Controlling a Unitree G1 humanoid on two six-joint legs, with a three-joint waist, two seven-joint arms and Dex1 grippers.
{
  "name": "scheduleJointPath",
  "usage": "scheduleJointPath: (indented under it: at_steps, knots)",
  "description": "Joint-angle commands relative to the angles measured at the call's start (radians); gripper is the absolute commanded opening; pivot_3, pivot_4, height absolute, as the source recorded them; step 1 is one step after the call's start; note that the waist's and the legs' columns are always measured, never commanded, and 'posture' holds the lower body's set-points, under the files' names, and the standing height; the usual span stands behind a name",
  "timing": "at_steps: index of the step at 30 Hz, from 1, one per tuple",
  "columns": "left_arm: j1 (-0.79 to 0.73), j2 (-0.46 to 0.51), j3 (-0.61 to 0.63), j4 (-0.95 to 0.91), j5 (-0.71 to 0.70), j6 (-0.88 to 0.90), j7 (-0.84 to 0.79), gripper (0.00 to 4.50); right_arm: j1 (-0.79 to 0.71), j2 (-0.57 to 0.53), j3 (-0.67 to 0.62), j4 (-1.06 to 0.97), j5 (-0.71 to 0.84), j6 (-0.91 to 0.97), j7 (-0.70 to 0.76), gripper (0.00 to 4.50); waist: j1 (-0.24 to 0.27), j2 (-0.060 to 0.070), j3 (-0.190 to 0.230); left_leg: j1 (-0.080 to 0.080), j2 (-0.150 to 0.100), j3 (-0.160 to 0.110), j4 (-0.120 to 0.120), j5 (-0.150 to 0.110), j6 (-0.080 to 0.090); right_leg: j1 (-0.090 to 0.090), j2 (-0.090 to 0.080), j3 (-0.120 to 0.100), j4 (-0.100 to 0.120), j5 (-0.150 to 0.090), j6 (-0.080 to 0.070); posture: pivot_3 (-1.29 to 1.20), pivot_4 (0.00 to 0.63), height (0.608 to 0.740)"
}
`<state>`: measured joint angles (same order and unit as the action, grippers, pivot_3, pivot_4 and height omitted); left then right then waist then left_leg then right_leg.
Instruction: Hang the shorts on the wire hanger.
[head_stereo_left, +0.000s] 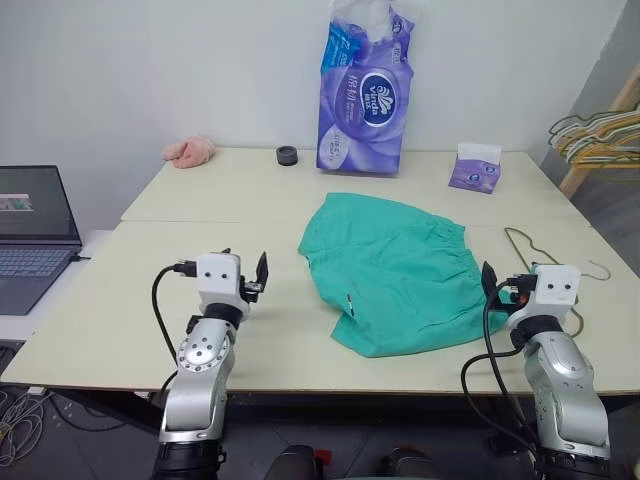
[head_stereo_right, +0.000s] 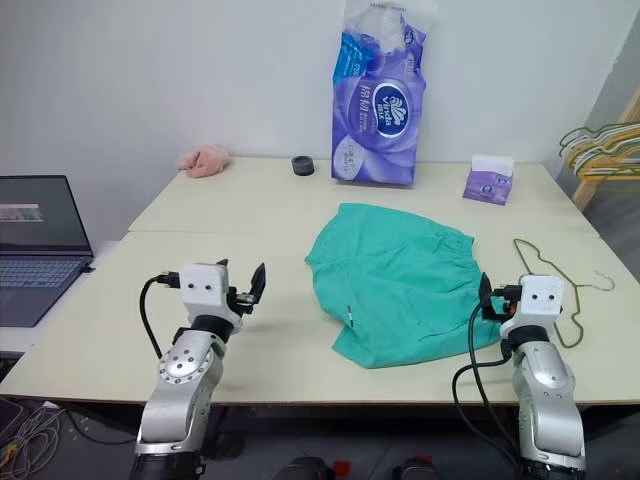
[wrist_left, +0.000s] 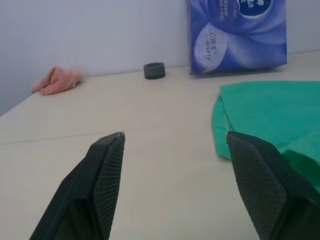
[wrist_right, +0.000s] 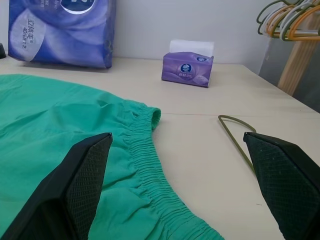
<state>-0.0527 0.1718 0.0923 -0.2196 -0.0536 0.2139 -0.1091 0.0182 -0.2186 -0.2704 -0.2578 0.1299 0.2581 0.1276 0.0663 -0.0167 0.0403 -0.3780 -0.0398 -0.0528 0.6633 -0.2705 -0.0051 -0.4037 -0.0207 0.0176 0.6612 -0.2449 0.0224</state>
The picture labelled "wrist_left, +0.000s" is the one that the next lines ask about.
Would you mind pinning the pink towel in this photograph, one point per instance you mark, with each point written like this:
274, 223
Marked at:
56, 81

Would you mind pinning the green cloth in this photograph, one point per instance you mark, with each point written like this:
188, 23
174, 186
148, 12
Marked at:
270, 115

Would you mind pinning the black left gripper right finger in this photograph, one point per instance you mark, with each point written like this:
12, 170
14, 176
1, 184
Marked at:
265, 180

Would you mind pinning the black tape roll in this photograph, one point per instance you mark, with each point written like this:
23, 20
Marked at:
154, 70

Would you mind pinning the blue tissue pack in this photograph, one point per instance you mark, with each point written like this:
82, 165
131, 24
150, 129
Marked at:
237, 37

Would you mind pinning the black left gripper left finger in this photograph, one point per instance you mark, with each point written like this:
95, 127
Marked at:
82, 190

